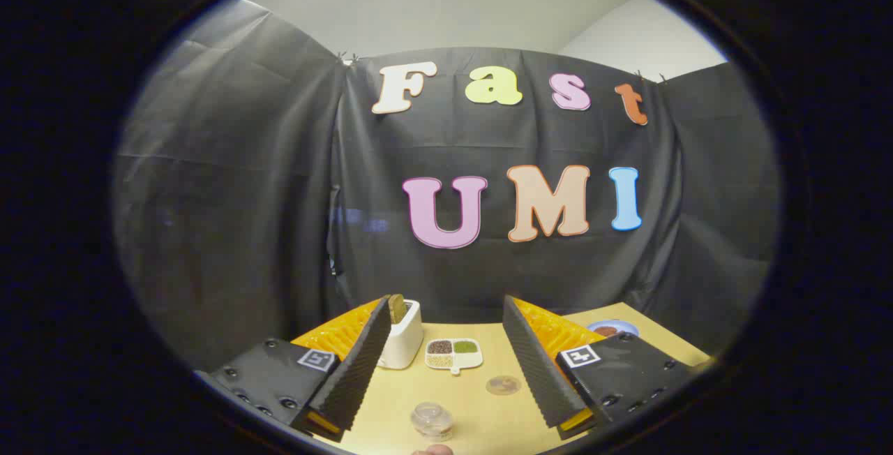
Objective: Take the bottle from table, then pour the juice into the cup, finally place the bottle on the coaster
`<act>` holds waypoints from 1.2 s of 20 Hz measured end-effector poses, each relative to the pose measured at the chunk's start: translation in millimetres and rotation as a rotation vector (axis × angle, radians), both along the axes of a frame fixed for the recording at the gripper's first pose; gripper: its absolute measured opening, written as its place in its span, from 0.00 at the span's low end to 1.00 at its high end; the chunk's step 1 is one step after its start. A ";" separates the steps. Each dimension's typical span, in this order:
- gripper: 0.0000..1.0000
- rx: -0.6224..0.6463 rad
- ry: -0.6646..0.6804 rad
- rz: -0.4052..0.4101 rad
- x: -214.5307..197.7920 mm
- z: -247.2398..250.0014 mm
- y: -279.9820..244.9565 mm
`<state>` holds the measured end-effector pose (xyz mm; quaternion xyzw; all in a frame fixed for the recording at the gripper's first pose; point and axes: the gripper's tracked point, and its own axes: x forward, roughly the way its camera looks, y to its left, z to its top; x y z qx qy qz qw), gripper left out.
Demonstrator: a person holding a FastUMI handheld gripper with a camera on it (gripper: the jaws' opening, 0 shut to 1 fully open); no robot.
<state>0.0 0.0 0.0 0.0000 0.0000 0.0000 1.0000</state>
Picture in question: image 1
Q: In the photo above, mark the white toaster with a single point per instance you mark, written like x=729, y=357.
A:
x=403, y=343

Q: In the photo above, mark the black backdrop cloth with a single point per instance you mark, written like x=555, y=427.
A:
x=488, y=162

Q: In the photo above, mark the wooden table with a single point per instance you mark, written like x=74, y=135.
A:
x=481, y=409

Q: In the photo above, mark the brown bread slice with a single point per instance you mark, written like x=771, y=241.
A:
x=397, y=308

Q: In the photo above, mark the blue plate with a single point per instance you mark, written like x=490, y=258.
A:
x=624, y=326

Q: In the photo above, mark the clear round coaster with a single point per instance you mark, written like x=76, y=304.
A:
x=503, y=385

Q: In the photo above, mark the white divided seed tray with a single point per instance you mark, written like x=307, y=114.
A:
x=453, y=356

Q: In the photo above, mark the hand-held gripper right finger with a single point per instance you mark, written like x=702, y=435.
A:
x=534, y=364

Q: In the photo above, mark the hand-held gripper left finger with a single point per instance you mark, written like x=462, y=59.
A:
x=359, y=364

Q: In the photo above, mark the clear glass cup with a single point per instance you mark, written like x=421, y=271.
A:
x=432, y=420

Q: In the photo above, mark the brown round food piece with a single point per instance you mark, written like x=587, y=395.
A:
x=605, y=331

